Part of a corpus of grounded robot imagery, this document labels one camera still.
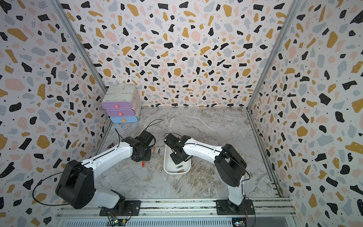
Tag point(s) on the left circuit board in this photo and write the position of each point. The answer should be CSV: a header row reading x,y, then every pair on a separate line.
x,y
117,222

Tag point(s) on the pastel mini drawer unit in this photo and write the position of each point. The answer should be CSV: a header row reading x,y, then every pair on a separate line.
x,y
122,103

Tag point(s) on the aluminium rail frame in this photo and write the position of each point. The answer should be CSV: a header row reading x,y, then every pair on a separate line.
x,y
269,212

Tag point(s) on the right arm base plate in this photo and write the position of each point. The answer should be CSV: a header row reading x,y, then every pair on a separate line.
x,y
225,207

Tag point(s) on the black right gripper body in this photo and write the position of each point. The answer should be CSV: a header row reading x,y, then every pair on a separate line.
x,y
175,158

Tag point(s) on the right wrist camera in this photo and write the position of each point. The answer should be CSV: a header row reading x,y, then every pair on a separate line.
x,y
170,140

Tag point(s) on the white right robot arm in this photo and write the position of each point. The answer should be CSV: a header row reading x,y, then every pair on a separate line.
x,y
230,166

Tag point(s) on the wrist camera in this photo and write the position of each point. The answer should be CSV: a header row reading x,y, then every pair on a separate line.
x,y
146,139
170,140

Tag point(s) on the right circuit board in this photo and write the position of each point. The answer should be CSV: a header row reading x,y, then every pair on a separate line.
x,y
239,222

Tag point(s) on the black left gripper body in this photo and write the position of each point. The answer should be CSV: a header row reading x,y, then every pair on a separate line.
x,y
145,155

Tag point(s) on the circuit board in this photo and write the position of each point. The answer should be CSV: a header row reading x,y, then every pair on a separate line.
x,y
239,222
117,222

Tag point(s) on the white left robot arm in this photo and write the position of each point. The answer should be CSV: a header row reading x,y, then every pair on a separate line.
x,y
77,183

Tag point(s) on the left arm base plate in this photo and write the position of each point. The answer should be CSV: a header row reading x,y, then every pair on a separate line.
x,y
123,208

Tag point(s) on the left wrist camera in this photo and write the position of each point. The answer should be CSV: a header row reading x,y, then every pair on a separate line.
x,y
146,139

